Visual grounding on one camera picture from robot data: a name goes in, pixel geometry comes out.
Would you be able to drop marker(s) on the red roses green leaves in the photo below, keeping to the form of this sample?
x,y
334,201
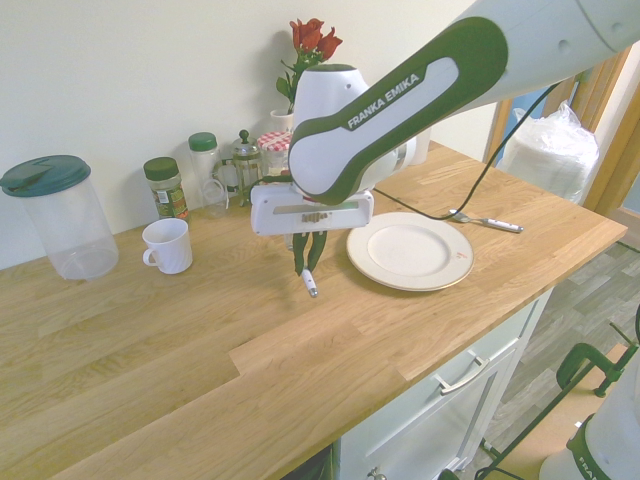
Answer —
x,y
312,40

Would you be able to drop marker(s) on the dark built-in appliance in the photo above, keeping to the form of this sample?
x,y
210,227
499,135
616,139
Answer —
x,y
320,467

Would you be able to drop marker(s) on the clear pitcher teal lid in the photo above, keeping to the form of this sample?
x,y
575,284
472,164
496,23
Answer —
x,y
65,225

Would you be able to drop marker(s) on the white vase blue floral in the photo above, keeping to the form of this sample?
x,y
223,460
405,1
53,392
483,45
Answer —
x,y
282,120

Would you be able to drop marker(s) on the glass french press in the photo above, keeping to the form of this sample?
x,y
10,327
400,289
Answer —
x,y
246,165

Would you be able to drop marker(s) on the silver cabinet knob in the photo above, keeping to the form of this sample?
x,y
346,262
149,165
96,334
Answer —
x,y
375,471

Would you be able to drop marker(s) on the small clear glass mug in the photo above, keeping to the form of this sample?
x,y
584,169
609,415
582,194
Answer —
x,y
216,200

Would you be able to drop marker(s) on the green metal C-clamp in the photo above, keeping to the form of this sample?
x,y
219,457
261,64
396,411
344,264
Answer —
x,y
580,357

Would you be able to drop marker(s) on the white ceramic mug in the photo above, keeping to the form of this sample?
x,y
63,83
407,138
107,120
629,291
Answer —
x,y
172,247

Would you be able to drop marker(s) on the wooden door frame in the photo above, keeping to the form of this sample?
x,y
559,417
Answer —
x,y
605,165

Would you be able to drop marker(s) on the glass jar red checked lid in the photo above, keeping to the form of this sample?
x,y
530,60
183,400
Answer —
x,y
274,142

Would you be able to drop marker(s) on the clear plastic bag bundle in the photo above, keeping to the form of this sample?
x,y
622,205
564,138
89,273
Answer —
x,y
550,155

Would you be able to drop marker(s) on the clear bottle green cap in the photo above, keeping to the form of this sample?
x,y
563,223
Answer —
x,y
202,160

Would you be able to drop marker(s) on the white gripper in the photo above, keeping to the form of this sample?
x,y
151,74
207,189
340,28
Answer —
x,y
280,215

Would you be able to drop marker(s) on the white plate gold rim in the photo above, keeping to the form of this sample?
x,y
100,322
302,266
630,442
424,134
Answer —
x,y
410,250

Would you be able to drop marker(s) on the coffee jar green lid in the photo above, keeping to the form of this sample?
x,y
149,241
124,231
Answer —
x,y
167,197

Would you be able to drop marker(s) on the white pen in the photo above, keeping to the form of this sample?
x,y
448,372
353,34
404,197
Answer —
x,y
309,282

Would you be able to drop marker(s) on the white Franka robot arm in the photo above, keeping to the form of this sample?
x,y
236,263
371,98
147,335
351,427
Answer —
x,y
400,100

